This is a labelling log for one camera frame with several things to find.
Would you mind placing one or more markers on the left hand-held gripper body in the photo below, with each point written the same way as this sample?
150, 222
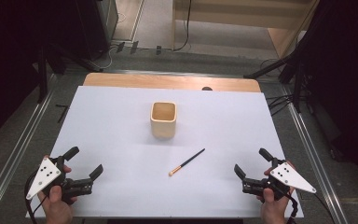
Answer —
43, 179

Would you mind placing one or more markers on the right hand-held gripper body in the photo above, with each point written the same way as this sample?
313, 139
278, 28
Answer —
292, 179

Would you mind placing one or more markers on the black makeup brush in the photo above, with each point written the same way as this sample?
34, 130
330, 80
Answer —
186, 162

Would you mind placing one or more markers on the square wooden pen holder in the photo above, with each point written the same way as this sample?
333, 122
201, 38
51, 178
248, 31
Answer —
163, 126

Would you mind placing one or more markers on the person's left hand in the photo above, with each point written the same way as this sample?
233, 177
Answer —
57, 210

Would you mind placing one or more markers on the person's right hand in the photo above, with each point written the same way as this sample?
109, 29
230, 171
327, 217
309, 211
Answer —
273, 211

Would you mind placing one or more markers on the white board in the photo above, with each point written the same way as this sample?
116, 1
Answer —
121, 130

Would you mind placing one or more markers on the black metal stand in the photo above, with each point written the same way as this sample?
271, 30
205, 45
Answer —
42, 77
297, 87

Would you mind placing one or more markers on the small dark round knob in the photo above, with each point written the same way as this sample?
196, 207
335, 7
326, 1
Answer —
207, 88

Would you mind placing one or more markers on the wooden table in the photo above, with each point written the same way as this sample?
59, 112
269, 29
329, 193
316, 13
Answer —
155, 81

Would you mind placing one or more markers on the dark curtain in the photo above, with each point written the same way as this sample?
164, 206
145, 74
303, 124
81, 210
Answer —
348, 77
9, 62

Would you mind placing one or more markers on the black power plug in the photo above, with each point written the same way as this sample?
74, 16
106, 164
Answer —
120, 47
158, 49

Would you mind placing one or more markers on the black cabinet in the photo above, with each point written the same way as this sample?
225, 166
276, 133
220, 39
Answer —
96, 25

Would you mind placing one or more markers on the light wooden furniture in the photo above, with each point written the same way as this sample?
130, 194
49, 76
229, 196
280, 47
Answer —
239, 15

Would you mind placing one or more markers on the metal floor rail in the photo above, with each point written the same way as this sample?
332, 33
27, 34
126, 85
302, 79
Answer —
18, 143
313, 155

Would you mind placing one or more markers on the black bracket on floor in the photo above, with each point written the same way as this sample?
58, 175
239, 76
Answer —
63, 112

